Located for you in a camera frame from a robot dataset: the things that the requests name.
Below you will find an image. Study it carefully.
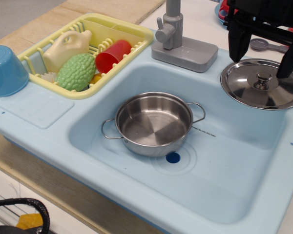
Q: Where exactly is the blue toy plate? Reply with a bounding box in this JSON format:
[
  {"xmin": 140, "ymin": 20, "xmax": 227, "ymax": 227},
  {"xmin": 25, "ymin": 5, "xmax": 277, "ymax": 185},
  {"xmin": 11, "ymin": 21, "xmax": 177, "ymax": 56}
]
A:
[{"xmin": 214, "ymin": 3, "xmax": 228, "ymax": 25}]

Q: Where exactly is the black braided cable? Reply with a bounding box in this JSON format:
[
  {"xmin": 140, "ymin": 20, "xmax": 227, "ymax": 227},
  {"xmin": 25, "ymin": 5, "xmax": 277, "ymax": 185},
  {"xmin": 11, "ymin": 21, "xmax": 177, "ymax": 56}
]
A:
[{"xmin": 0, "ymin": 197, "xmax": 51, "ymax": 234}]

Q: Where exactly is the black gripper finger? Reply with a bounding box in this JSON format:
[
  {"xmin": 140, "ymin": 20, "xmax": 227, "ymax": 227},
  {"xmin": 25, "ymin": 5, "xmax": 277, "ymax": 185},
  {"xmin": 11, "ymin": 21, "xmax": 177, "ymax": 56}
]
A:
[
  {"xmin": 228, "ymin": 12, "xmax": 251, "ymax": 62},
  {"xmin": 276, "ymin": 40, "xmax": 293, "ymax": 78}
]

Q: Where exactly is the yellow dish rack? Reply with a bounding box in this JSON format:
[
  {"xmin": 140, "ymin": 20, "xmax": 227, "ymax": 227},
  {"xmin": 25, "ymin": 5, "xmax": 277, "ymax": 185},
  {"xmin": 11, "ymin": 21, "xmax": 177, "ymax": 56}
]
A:
[{"xmin": 18, "ymin": 13, "xmax": 153, "ymax": 99}]

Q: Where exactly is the yellow toy piece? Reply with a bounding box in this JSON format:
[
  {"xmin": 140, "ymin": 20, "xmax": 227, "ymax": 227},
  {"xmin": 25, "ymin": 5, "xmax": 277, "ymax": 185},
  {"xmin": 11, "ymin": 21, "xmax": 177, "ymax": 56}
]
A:
[{"xmin": 89, "ymin": 73, "xmax": 102, "ymax": 87}]

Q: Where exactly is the black device corner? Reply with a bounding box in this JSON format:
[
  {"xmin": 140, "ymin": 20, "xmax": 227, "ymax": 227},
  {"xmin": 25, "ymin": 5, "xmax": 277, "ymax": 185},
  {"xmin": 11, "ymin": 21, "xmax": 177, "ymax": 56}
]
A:
[{"xmin": 0, "ymin": 225, "xmax": 48, "ymax": 234}]

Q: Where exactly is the grey toy spoon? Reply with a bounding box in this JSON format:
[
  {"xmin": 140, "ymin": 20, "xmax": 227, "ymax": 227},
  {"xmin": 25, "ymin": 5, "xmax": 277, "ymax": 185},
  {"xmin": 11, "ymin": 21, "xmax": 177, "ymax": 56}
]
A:
[{"xmin": 250, "ymin": 38, "xmax": 289, "ymax": 53}]

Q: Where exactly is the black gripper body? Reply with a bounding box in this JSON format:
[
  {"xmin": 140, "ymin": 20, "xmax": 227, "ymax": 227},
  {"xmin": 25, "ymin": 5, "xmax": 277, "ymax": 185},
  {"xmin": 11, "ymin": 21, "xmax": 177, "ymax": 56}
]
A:
[{"xmin": 225, "ymin": 0, "xmax": 293, "ymax": 43}]

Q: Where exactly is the grey toy faucet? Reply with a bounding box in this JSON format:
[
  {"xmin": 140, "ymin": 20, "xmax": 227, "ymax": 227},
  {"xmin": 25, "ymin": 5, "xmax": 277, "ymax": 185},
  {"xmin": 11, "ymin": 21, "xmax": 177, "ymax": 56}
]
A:
[{"xmin": 151, "ymin": 0, "xmax": 218, "ymax": 73}]

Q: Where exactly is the light blue toy sink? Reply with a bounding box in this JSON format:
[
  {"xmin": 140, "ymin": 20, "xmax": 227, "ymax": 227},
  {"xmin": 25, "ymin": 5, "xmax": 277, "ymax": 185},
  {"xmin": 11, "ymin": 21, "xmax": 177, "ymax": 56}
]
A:
[{"xmin": 0, "ymin": 47, "xmax": 293, "ymax": 234}]

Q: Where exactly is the cream plastic jug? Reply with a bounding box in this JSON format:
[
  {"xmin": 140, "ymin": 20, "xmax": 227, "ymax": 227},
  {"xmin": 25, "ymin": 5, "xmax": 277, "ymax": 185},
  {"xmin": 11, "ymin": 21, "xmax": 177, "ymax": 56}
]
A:
[{"xmin": 42, "ymin": 30, "xmax": 92, "ymax": 73}]

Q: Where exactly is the blue plastic bowl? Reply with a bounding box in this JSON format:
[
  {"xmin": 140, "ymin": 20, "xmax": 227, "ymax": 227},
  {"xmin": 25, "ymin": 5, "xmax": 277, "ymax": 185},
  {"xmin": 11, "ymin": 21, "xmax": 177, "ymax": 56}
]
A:
[{"xmin": 0, "ymin": 45, "xmax": 29, "ymax": 97}]

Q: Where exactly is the stainless steel pot lid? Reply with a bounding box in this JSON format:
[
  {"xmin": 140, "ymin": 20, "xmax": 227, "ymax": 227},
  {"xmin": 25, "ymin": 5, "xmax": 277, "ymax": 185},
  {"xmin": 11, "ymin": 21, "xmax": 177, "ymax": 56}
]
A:
[{"xmin": 220, "ymin": 58, "xmax": 293, "ymax": 110}]

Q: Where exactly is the red plastic cup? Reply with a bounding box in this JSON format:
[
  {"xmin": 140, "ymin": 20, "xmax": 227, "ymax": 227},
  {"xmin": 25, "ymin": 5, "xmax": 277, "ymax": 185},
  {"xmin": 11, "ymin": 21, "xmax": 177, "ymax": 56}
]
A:
[{"xmin": 95, "ymin": 40, "xmax": 131, "ymax": 73}]

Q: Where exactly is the red toy mug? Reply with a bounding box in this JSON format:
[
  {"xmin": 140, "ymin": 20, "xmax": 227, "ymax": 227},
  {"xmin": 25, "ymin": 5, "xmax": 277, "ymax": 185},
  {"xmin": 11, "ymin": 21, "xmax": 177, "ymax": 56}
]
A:
[{"xmin": 218, "ymin": 0, "xmax": 229, "ymax": 20}]

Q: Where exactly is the yellow tape piece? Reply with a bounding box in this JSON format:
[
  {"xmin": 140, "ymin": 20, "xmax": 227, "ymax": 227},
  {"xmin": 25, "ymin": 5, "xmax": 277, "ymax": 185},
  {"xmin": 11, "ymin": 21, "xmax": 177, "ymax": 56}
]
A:
[{"xmin": 16, "ymin": 214, "xmax": 43, "ymax": 230}]

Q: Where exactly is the wooden board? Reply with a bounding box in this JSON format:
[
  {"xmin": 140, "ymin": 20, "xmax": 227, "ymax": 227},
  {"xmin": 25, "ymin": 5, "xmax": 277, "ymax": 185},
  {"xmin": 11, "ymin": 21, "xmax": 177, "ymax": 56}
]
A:
[{"xmin": 0, "ymin": 0, "xmax": 165, "ymax": 54}]

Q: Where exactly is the green bumpy toy gourd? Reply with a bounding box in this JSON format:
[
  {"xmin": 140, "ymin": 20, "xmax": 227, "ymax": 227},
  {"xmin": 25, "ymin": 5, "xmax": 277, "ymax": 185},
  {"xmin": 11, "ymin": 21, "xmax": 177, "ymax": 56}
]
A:
[{"xmin": 55, "ymin": 53, "xmax": 96, "ymax": 92}]

